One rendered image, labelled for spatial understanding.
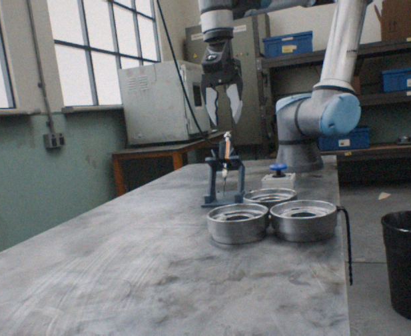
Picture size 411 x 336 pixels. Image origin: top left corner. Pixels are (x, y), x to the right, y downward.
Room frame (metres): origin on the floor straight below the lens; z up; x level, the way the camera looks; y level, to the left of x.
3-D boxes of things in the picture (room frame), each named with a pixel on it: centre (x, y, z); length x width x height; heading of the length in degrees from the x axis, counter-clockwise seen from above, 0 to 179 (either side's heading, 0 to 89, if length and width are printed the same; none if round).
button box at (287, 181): (0.86, -0.17, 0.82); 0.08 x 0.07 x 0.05; 161
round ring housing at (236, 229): (0.61, -0.04, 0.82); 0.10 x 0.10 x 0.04
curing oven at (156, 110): (3.27, 0.24, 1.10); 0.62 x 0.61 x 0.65; 161
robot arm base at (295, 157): (1.18, -0.30, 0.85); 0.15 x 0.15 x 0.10
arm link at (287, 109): (1.17, -0.30, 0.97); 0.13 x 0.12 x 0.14; 27
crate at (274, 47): (4.22, -1.04, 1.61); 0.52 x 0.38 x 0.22; 74
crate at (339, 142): (4.05, -1.53, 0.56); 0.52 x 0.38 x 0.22; 68
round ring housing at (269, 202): (0.71, -0.12, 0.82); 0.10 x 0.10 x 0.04
